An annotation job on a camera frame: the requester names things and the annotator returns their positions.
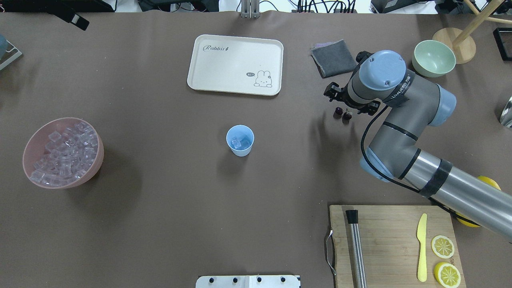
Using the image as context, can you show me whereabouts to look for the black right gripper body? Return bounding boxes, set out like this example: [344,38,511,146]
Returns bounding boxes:
[324,51,380,116]

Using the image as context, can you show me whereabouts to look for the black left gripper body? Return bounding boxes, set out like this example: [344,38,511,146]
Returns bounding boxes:
[0,0,114,14]

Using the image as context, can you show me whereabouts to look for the dark red cherries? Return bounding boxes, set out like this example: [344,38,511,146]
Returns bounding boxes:
[333,106,353,122]

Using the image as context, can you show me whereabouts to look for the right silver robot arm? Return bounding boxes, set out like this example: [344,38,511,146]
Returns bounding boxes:
[324,50,512,241]

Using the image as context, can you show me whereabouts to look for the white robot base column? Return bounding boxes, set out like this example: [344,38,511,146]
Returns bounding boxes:
[195,275,301,288]

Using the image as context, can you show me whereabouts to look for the light blue plastic cup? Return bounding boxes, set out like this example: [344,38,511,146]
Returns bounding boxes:
[226,125,254,157]

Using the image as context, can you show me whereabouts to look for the wooden cup stand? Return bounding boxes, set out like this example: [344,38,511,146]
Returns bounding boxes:
[432,0,511,64]

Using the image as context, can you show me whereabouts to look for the clear ice cubes pile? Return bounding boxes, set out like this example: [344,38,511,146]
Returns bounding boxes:
[30,122,98,187]

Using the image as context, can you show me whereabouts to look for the metal ice scoop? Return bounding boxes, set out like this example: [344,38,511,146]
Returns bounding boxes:
[499,97,512,128]

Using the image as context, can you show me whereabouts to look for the grey folded cloth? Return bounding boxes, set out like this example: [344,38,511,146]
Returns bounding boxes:
[311,39,356,78]

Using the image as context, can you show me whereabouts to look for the cream rabbit tray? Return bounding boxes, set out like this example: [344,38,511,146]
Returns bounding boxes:
[187,34,284,96]

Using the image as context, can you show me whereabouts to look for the mint green bowl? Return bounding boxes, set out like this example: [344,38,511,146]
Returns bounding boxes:
[412,40,456,77]

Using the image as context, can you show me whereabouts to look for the pink bowl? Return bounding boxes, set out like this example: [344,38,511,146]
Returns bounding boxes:
[22,118,104,189]

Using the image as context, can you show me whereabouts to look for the wooden cutting board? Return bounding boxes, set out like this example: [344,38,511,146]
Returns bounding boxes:
[329,205,463,288]

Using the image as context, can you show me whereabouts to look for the yellow lemon outer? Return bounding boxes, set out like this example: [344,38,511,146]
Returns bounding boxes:
[477,176,501,191]

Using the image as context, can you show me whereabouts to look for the yellow lemon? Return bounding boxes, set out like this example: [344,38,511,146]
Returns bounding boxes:
[477,176,501,191]
[456,213,480,228]

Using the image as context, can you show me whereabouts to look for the yellow lemon inner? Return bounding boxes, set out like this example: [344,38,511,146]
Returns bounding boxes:
[456,213,480,228]

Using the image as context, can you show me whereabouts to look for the lemon slice inner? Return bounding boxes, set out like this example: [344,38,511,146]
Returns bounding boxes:
[430,235,455,259]

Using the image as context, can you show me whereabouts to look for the yellow plastic knife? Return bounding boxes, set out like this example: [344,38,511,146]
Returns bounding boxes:
[416,213,428,282]

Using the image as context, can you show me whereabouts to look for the lemon slice near edge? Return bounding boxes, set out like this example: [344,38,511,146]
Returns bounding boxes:
[433,262,462,288]

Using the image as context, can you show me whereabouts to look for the aluminium frame post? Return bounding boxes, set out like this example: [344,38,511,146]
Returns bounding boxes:
[240,0,261,19]

